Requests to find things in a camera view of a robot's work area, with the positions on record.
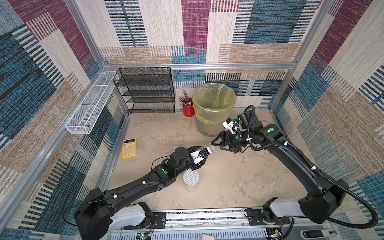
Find bin with yellow bag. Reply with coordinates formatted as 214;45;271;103
193;83;237;137

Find small jar with rice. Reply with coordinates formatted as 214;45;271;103
208;145;221;154

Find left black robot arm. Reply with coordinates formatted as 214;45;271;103
74;146;212;240

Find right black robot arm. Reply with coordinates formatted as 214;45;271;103
211;105;379;229

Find jar with patterned white lid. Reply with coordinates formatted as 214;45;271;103
183;169;200;192

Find red pen holder cup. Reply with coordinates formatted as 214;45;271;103
183;98;195;118

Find pens in red cup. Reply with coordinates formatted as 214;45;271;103
179;89;193;107

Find yellow calculator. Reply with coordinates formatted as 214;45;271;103
122;138;137;160

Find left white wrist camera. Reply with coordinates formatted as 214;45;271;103
190;148;212;164

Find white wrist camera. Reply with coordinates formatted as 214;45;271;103
190;148;212;164
223;118;241;135

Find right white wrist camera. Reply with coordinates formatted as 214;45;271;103
223;118;241;135

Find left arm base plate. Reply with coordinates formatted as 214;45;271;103
123;212;167;231

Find aluminium front rail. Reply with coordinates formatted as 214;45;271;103
99;205;342;240

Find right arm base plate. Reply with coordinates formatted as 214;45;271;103
243;208;291;226

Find black wire mesh shelf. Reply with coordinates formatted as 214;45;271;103
114;68;176;114

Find white wire mesh basket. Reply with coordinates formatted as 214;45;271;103
66;72;116;135

